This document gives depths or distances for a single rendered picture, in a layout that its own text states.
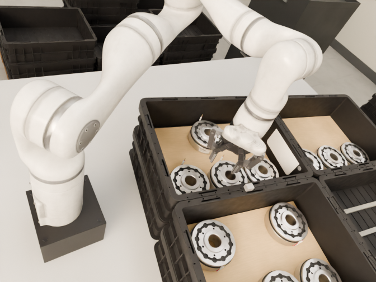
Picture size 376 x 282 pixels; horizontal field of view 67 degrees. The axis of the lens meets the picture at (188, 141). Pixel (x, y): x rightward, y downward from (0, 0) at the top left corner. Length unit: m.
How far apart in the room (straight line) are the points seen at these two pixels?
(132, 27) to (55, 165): 0.27
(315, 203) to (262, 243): 0.18
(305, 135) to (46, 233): 0.84
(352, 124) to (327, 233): 0.52
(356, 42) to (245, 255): 3.73
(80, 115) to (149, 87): 0.75
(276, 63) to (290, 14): 1.68
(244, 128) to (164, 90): 0.62
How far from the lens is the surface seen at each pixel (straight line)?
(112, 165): 0.88
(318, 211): 0.81
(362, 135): 1.18
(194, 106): 0.81
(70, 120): 0.41
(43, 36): 1.71
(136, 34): 0.53
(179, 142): 0.81
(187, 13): 0.70
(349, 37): 4.26
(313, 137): 1.09
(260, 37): 0.55
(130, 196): 0.83
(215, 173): 0.74
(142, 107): 0.72
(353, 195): 1.03
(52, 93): 0.44
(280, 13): 2.22
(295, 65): 0.49
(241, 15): 0.57
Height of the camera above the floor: 1.43
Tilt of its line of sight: 47 degrees down
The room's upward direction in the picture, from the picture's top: 25 degrees clockwise
